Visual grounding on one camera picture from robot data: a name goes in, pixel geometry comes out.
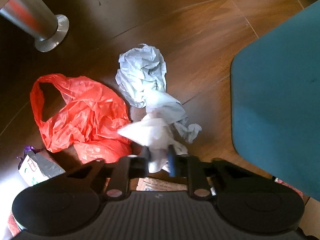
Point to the small red candy wrapper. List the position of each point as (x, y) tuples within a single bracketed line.
[(152, 184)]

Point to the silver metal bed leg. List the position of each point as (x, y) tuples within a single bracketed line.
[(36, 19)]

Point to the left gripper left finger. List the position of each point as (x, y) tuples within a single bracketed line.
[(127, 168)]

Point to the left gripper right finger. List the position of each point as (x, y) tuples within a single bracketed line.
[(189, 167)]

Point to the red plastic bag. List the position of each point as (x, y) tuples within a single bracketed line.
[(89, 121)]

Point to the teal plastic trash bin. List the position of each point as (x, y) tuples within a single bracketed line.
[(275, 101)]

